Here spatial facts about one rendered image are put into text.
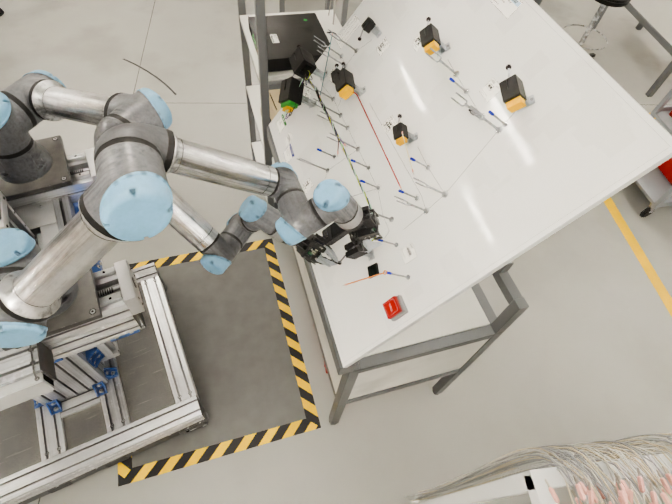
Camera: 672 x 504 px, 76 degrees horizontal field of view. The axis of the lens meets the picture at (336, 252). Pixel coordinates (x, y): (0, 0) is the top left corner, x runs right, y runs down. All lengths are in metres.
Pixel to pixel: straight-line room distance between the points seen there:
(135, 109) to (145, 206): 0.48
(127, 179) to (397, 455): 1.84
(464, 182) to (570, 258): 2.04
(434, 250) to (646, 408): 1.95
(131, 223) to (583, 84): 1.00
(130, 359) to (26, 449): 0.49
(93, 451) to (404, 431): 1.37
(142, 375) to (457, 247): 1.55
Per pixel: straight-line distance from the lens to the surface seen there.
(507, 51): 1.34
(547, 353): 2.75
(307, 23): 2.29
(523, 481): 0.90
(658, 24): 5.16
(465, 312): 1.69
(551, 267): 3.08
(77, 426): 2.23
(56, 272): 0.96
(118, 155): 0.84
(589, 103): 1.17
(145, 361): 2.23
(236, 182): 1.02
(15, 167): 1.60
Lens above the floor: 2.21
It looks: 56 degrees down
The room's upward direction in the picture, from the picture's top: 9 degrees clockwise
